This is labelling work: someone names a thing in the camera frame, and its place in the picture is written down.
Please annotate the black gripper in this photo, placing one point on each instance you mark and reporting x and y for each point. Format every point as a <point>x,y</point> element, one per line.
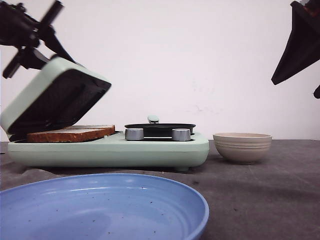
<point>23,32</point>

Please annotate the black round frying pan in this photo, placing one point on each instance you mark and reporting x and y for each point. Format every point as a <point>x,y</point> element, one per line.
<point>156,129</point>

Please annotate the blue plastic plate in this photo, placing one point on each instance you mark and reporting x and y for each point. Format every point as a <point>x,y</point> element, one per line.
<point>111,206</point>

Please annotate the silver left control knob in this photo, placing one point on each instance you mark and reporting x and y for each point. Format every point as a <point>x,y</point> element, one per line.
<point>134,134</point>

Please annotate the mint green sandwich maker lid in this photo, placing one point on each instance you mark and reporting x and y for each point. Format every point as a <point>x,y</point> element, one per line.
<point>57,97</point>

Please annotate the silver control knob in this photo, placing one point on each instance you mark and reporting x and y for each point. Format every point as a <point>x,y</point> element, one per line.
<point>134,134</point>
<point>181,134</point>

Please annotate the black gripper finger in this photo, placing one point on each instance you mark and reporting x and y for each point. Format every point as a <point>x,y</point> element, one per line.
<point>303,45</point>
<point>316,93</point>

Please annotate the silver right control knob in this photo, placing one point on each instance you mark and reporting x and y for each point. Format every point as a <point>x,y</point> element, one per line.
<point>181,134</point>

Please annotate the mint green breakfast maker base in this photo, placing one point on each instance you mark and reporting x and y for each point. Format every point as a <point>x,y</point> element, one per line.
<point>113,151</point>

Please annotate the cream ribbed bowl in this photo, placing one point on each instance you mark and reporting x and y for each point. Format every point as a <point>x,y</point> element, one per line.
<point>242,148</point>

